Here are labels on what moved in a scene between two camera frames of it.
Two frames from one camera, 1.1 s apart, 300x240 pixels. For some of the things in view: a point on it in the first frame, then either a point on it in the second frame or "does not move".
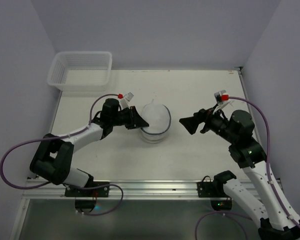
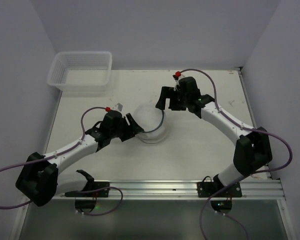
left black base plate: x=101 y=191 does not move
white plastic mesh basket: x=74 y=71 does not move
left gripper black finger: x=136 y=120 → x=134 y=128
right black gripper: x=203 y=122 → x=175 y=100
